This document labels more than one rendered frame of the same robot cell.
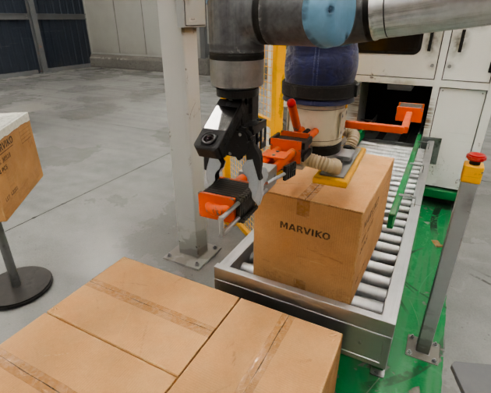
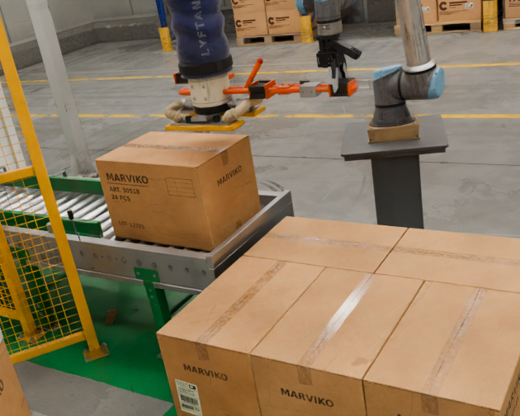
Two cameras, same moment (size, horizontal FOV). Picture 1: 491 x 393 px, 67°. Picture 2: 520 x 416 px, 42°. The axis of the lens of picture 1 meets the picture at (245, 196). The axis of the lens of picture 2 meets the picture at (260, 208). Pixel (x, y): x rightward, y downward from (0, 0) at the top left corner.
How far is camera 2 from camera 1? 2.68 m
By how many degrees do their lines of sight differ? 74
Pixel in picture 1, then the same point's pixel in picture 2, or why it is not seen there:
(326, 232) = (238, 166)
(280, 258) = (224, 214)
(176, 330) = (280, 276)
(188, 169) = not seen: outside the picture
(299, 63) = (217, 45)
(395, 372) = not seen: hidden behind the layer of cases
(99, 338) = (286, 312)
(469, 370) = (346, 151)
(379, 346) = (290, 213)
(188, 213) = not seen: outside the picture
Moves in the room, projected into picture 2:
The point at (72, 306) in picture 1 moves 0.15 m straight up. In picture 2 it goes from (243, 338) to (235, 301)
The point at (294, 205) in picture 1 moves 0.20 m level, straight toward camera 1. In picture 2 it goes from (220, 159) to (266, 155)
